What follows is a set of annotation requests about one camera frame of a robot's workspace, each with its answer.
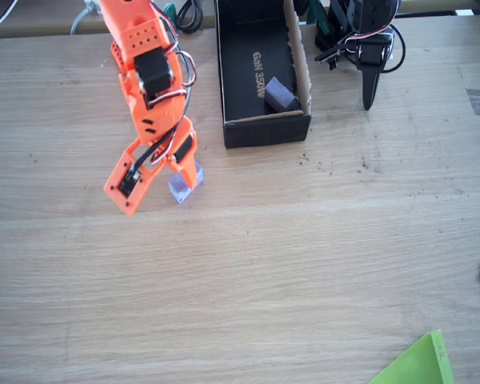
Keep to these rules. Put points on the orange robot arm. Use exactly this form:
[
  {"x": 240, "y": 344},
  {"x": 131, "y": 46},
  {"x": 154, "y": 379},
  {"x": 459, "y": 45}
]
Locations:
[{"x": 144, "y": 36}]

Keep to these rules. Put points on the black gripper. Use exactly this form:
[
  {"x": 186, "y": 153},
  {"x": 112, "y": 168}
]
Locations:
[{"x": 370, "y": 82}]

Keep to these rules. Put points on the purple block in box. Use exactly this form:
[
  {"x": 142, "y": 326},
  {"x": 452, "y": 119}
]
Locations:
[{"x": 278, "y": 94}]

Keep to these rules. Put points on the orange camera mount plate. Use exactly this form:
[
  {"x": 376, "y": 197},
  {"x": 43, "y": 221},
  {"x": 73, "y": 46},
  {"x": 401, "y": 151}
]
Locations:
[{"x": 116, "y": 192}]

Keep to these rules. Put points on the grey speckled foam block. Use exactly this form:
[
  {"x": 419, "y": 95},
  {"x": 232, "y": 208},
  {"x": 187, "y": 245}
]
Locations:
[{"x": 180, "y": 194}]

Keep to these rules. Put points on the black cardboard box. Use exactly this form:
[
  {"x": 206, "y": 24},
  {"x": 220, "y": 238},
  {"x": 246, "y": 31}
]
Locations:
[{"x": 264, "y": 132}]

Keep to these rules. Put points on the green table clamp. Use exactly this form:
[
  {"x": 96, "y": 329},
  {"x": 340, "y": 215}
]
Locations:
[
  {"x": 169, "y": 11},
  {"x": 319, "y": 20}
]

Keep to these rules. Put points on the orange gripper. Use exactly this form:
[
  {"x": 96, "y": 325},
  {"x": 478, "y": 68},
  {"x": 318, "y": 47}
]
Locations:
[{"x": 185, "y": 150}]

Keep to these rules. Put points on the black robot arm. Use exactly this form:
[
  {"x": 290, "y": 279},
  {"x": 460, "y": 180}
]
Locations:
[{"x": 360, "y": 14}]

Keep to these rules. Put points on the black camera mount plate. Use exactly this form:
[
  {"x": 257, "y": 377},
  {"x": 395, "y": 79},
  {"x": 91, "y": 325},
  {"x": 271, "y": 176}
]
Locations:
[{"x": 329, "y": 56}]

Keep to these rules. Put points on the green plastic sheet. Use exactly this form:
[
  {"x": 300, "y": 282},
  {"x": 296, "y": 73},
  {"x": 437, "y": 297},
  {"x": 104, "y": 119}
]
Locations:
[{"x": 420, "y": 364}]

